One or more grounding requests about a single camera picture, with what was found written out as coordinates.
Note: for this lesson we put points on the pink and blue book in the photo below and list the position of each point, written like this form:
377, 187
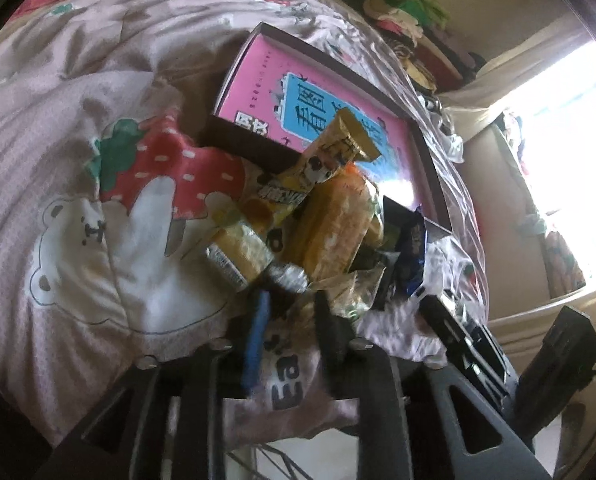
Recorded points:
287, 96

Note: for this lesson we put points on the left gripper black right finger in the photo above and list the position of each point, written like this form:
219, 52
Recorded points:
334, 335

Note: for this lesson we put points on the orange long biscuit pack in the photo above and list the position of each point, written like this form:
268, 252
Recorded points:
341, 215

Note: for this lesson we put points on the blue Oreo cookie pack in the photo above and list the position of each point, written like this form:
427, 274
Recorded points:
406, 234

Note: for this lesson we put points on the small yellow cracker pack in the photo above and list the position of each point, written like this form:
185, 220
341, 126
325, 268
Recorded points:
239, 255

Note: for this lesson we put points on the long yellow wafer snack pack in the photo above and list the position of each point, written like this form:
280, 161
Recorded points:
343, 141

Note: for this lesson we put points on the clear bag green label snack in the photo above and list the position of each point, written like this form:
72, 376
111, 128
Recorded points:
350, 296

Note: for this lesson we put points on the pile of folded clothes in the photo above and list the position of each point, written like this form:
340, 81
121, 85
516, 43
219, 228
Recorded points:
430, 53

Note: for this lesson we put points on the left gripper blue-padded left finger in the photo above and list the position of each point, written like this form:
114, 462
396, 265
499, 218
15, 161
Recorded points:
258, 316

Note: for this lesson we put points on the white plastic bag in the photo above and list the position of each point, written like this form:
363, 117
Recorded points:
452, 144

